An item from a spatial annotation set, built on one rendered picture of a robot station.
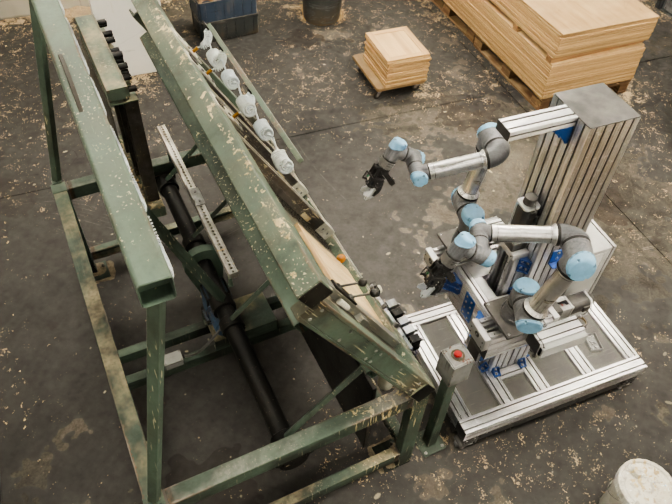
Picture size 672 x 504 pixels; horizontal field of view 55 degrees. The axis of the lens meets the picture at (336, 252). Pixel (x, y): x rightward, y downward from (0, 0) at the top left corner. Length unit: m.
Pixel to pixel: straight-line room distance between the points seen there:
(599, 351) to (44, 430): 3.35
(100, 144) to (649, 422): 3.52
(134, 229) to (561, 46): 4.73
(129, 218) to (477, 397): 2.55
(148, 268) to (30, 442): 2.53
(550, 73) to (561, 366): 2.90
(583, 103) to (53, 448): 3.28
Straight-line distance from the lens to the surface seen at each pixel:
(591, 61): 6.43
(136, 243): 1.88
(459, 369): 3.18
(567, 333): 3.40
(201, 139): 3.02
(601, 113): 2.85
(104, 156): 2.18
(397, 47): 6.20
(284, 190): 3.23
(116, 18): 6.32
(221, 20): 6.91
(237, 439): 3.95
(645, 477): 3.88
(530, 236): 2.81
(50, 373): 4.42
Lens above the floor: 3.55
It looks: 48 degrees down
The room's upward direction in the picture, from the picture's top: 4 degrees clockwise
